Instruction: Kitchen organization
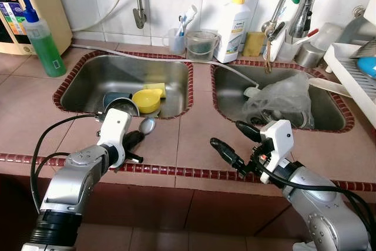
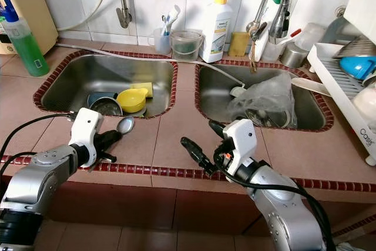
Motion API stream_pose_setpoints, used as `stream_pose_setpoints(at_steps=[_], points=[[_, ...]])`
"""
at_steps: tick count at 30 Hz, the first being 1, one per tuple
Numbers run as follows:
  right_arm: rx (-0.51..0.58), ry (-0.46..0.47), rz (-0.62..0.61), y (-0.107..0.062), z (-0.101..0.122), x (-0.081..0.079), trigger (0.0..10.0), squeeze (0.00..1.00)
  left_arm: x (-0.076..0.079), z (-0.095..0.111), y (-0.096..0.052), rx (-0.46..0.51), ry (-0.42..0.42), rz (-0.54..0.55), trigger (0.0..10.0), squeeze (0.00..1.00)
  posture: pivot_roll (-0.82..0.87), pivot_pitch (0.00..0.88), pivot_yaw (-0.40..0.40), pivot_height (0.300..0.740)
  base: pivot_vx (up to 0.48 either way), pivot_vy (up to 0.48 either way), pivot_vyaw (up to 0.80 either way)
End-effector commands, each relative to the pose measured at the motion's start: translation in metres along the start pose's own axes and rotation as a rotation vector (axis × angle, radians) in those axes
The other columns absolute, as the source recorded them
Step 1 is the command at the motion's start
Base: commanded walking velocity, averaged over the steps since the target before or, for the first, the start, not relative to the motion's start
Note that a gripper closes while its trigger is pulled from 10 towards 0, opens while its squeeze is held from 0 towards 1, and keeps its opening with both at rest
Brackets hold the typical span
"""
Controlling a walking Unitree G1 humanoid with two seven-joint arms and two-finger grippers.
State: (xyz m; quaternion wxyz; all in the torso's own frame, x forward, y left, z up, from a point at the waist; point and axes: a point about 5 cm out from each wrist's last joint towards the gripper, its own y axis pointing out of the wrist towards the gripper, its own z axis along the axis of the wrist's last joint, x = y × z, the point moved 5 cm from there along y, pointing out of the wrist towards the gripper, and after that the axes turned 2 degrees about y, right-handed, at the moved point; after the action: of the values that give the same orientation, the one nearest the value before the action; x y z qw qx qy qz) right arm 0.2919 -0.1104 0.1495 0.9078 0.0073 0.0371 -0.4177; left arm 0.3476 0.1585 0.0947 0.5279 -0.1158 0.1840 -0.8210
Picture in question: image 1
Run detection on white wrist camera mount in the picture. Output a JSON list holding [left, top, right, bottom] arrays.
[[96, 108, 133, 168], [257, 119, 293, 175]]

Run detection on white bottle yellow cap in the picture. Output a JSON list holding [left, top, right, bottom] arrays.
[[214, 0, 251, 63]]

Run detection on clear plastic container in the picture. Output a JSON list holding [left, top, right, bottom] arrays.
[[311, 23, 344, 49]]

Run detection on steel sink basin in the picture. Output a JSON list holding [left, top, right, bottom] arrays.
[[214, 65, 347, 131], [62, 55, 190, 116]]

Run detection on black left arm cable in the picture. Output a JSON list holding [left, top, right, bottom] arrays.
[[29, 113, 100, 210], [35, 152, 74, 175]]

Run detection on white toothbrush cup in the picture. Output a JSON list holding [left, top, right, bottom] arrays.
[[164, 26, 189, 56]]

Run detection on white plastic utensil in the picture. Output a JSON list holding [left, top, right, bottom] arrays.
[[308, 78, 353, 99]]

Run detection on chrome sink faucet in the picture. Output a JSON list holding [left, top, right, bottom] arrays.
[[261, 0, 324, 75]]

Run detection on blue bowl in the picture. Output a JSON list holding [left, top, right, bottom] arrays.
[[355, 56, 376, 80]]

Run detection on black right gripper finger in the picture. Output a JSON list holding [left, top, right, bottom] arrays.
[[210, 138, 250, 179], [236, 121, 264, 143]]

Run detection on white printed cloth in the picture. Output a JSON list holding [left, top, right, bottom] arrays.
[[292, 240, 321, 251]]

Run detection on green dish soap bottle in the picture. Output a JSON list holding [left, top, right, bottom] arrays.
[[22, 9, 67, 78]]

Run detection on bright yellow sponge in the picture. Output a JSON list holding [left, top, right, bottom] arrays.
[[144, 82, 167, 100]]

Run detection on small steel pot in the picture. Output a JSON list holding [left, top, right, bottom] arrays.
[[294, 42, 327, 68]]

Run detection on clear plastic bag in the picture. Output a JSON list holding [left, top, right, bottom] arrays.
[[242, 73, 315, 128]]

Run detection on mustard yellow sponge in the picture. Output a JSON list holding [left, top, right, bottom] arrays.
[[243, 32, 266, 58]]

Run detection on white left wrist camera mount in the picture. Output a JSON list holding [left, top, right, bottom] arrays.
[[96, 108, 133, 168]]

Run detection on thin white hose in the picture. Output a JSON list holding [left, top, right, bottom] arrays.
[[70, 43, 259, 98]]

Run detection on clear plastic measuring cup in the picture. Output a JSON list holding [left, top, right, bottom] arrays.
[[185, 29, 219, 62]]

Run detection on metal spoon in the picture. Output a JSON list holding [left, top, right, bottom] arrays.
[[138, 116, 157, 136]]

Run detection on white dish rack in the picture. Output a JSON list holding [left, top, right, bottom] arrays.
[[323, 16, 376, 125]]

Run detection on yellow plastic cup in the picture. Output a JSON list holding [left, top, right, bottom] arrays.
[[131, 88, 162, 115]]

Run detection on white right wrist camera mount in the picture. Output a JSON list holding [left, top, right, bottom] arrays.
[[257, 119, 293, 175]]

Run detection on white ionizer hose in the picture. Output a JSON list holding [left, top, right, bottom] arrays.
[[70, 0, 125, 33]]

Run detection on teal mug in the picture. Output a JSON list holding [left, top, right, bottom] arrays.
[[103, 91, 140, 111]]

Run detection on steel bowl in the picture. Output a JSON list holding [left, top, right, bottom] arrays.
[[110, 99, 140, 118]]

